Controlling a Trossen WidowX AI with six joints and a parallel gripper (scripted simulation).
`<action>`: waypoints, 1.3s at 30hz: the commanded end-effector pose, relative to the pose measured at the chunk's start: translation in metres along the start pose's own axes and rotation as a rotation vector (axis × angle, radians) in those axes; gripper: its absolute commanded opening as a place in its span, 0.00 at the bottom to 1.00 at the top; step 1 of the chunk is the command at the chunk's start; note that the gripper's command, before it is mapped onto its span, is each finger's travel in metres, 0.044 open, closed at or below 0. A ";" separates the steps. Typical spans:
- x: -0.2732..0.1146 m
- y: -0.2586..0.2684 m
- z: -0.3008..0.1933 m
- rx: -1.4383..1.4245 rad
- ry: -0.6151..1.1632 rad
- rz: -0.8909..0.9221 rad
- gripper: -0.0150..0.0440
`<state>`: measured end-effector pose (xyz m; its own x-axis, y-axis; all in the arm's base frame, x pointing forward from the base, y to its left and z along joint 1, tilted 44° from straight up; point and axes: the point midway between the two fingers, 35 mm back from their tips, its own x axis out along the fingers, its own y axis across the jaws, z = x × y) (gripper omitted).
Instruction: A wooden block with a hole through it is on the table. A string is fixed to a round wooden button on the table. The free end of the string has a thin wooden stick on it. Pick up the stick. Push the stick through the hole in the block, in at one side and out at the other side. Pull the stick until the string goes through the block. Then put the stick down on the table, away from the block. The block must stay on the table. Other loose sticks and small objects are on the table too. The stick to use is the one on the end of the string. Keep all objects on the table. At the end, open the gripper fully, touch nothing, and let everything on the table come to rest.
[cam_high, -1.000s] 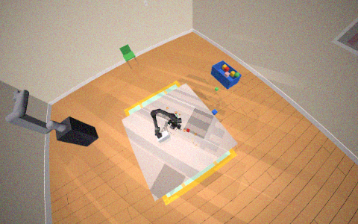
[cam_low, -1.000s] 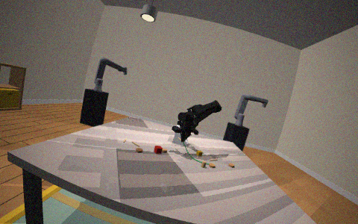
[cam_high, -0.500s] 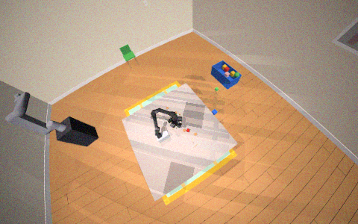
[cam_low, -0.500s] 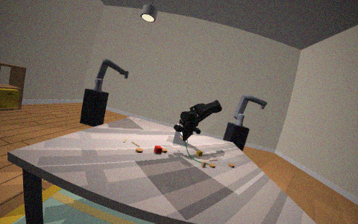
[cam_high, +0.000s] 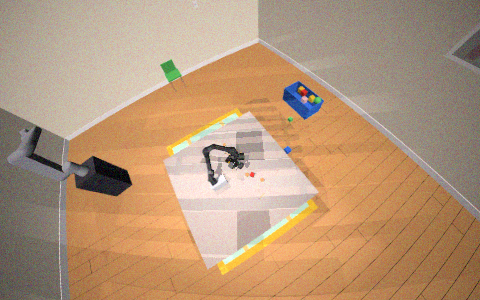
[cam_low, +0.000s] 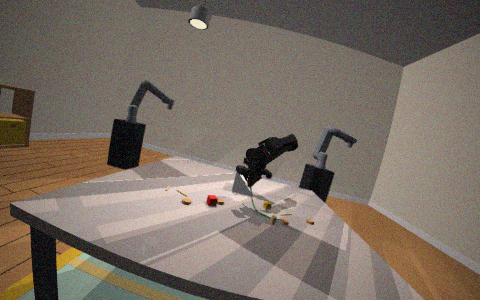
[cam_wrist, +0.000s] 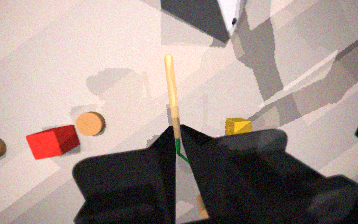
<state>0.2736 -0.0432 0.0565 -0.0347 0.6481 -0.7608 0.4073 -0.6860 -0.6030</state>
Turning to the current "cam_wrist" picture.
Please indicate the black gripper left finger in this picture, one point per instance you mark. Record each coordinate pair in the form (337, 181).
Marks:
(155, 165)

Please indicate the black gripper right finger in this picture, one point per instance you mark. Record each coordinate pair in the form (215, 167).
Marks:
(207, 158)

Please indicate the red block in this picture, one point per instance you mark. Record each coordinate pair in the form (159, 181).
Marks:
(53, 142)

